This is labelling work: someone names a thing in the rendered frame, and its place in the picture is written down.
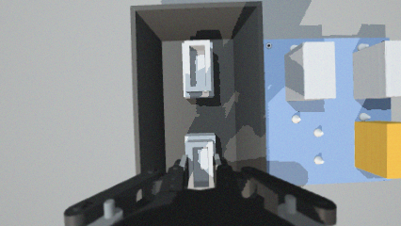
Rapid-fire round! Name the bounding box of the grey metal block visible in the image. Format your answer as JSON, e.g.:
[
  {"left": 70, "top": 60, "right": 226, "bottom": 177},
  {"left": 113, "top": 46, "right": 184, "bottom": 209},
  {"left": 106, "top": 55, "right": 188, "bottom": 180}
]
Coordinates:
[{"left": 284, "top": 41, "right": 336, "bottom": 102}]

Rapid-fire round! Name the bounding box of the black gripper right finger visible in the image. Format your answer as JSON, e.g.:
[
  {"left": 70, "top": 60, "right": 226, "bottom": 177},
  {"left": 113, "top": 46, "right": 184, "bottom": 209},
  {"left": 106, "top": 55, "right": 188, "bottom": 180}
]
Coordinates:
[{"left": 213, "top": 153, "right": 337, "bottom": 226}]

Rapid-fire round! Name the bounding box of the yellow block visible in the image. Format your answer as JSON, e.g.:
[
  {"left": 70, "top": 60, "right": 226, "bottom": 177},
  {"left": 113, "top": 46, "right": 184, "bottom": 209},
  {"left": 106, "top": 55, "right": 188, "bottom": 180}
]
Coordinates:
[{"left": 354, "top": 121, "right": 401, "bottom": 179}]

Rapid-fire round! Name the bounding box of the silver metal block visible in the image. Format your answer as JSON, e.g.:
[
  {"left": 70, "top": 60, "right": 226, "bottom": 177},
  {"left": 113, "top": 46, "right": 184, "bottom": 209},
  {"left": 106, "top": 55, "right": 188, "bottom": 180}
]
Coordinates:
[{"left": 352, "top": 40, "right": 401, "bottom": 99}]

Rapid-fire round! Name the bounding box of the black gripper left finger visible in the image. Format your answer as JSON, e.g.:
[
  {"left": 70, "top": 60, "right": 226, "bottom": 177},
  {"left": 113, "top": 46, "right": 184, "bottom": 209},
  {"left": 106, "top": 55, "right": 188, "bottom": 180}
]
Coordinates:
[{"left": 64, "top": 154, "right": 189, "bottom": 226}]

